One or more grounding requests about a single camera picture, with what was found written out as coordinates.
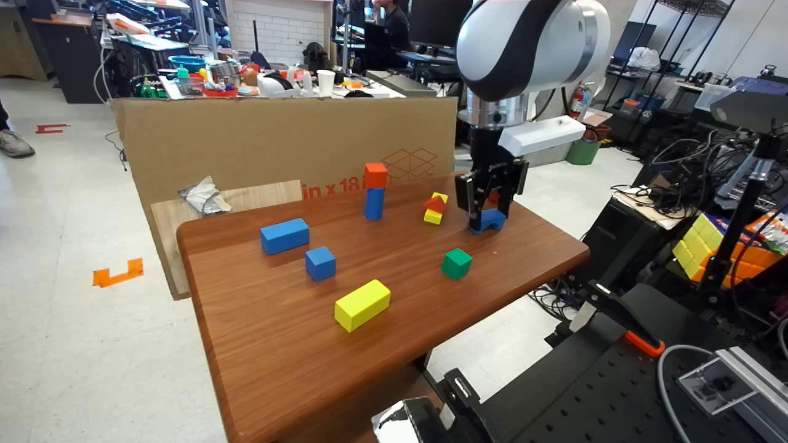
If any grey shoe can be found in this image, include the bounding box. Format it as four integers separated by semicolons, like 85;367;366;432
0;126;36;160

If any green bin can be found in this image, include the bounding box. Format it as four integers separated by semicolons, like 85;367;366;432
564;136;602;166

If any white storage bin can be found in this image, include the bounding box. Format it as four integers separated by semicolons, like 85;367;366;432
497;112;588;170

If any person in dark clothes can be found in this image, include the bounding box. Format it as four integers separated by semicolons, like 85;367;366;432
360;0;414;70

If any white cable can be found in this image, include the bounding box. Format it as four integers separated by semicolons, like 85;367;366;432
653;341;724;443

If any black perforated breadboard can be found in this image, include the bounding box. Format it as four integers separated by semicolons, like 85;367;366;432
482;281;788;443

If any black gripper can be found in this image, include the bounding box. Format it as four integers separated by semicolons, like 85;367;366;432
452;122;532;233

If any dark computer monitor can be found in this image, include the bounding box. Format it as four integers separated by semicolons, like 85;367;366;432
405;0;476;47

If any light wooden board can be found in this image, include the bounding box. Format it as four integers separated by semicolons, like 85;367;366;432
148;178;305;302

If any yellow rectangular block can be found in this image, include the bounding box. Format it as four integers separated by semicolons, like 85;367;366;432
421;189;452;229
333;277;394;335

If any brown cardboard box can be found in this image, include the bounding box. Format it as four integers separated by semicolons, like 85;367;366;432
110;94;460;216

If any blue rectangular block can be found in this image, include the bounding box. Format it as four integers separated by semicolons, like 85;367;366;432
361;184;389;223
258;216;312;257
477;207;509;233

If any black camera stand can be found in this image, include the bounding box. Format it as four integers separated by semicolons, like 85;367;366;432
699;132;783;310

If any black cabinet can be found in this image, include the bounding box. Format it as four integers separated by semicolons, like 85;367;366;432
31;9;114;106

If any cluttered white workbench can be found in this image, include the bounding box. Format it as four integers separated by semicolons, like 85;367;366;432
157;47;437;102

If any orange box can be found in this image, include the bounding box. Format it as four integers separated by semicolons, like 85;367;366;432
722;213;788;286

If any silver metal device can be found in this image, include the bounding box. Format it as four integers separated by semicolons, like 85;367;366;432
674;353;760;416

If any crumpled grey cloth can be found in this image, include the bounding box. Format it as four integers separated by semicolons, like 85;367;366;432
176;171;234;219

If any green cube block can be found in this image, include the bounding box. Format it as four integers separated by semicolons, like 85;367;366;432
437;246;476;282

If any brown wooden table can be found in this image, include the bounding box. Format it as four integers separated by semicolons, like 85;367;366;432
175;174;593;443

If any blue cube block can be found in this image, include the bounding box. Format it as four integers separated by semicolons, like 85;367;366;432
302;243;340;286

